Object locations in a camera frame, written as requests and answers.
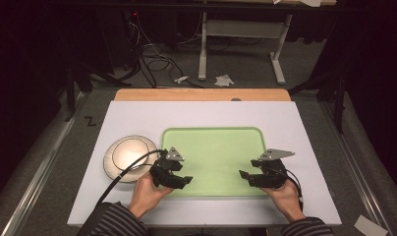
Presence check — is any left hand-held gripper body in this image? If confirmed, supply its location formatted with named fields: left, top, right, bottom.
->
left=148, top=147, right=186, bottom=189

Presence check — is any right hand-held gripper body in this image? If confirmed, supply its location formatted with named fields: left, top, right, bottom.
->
left=250, top=148, right=296, bottom=190

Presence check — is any person's right hand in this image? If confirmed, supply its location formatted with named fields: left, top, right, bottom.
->
left=259, top=178, right=307, bottom=224

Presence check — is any person's left hand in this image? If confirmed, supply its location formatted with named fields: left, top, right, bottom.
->
left=127, top=171, right=175, bottom=220

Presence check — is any green tray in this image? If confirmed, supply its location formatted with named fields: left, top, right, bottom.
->
left=160, top=126, right=268, bottom=199

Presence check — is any white round plate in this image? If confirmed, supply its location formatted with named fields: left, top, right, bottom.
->
left=102, top=134, right=160, bottom=184

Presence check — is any white table cover board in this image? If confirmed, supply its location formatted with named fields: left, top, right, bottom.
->
left=67, top=99, right=343, bottom=228

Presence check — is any wooden table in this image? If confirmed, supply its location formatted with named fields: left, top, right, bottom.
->
left=114, top=88, right=292, bottom=102

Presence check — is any black stand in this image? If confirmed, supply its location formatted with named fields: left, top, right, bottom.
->
left=63, top=58, right=134, bottom=123
left=287, top=65, right=349, bottom=135

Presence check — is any flat white paper sheet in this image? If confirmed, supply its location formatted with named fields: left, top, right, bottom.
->
left=353, top=213, right=389, bottom=236

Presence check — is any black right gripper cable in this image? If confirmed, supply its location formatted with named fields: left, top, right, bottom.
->
left=276, top=166, right=305, bottom=211

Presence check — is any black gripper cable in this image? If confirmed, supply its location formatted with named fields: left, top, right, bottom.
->
left=276, top=166, right=305, bottom=211
left=95, top=148, right=169, bottom=207

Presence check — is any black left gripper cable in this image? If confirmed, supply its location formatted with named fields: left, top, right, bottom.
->
left=95, top=148, right=169, bottom=207

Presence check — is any metal floor rail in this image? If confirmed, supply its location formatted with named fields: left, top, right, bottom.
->
left=0, top=91, right=89, bottom=236
left=318, top=99, right=395, bottom=236

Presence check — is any bundle of floor cables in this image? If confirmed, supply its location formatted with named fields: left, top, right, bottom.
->
left=122, top=11, right=206, bottom=89

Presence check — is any white metal desk frame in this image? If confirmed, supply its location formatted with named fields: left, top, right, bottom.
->
left=198, top=11, right=295, bottom=87

